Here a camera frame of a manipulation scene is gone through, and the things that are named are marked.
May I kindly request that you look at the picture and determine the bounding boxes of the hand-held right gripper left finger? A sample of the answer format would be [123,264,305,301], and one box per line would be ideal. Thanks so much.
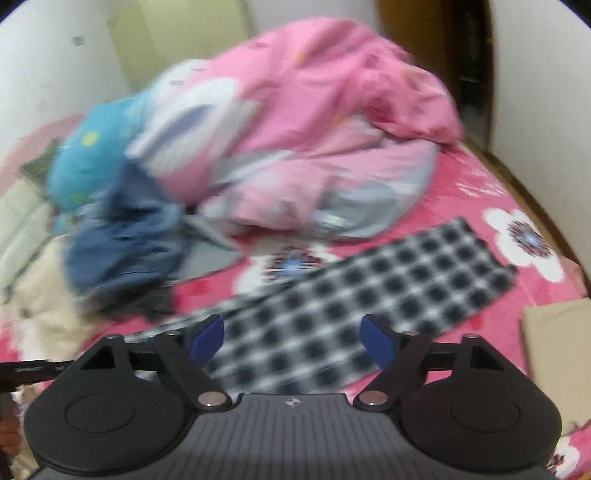
[78,314,234,411]

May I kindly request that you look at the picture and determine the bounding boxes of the blue dotted quilt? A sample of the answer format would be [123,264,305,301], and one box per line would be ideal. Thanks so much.
[46,90,158,236]

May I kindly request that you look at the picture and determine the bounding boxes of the folded beige cloth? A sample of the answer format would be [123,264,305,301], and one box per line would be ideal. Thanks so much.
[522,299,591,430]

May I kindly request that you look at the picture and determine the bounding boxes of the wooden door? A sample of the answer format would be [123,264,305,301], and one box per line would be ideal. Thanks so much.
[376,0,462,107]

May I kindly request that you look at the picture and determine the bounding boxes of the pale yellow wardrobe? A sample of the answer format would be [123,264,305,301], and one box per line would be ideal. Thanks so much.
[106,0,257,93]

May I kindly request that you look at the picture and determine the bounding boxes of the pink floral blanket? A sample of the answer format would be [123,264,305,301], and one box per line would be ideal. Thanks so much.
[0,143,591,480]

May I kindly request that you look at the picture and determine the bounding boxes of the grey cloth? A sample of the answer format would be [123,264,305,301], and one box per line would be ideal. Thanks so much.
[178,215,245,282]

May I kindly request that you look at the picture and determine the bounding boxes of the cream quilted cushion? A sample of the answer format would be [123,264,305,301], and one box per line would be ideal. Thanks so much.
[0,180,56,301]

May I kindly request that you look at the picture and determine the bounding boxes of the blue jeans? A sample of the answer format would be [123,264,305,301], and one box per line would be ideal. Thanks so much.
[65,161,190,305]

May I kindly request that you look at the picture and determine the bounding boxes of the pink duvet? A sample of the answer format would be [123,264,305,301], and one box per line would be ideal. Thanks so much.
[127,16,465,241]

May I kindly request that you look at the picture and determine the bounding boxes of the pink cloth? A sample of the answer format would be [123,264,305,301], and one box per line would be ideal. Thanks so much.
[561,257,591,298]

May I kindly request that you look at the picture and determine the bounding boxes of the dark patterned pillow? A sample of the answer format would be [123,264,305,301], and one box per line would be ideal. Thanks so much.
[21,138,63,195]

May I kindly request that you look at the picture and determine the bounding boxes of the pink headboard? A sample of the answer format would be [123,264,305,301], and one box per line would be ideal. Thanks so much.
[0,113,88,176]

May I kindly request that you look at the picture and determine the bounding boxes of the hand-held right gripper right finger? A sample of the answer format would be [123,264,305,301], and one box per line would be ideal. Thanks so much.
[353,314,509,411]

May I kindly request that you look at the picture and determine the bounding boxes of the black white plaid shirt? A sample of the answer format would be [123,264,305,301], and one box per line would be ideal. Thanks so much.
[124,217,518,393]

